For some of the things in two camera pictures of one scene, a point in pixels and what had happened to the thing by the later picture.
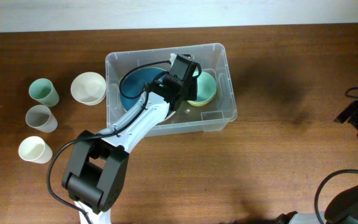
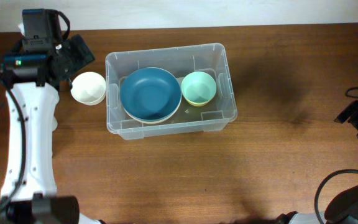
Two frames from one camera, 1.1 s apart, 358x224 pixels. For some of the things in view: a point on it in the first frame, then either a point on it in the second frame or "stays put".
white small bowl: (89, 88) stays put
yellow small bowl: (201, 104) stays put
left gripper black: (192, 94) → (80, 60)
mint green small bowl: (206, 86) stays put
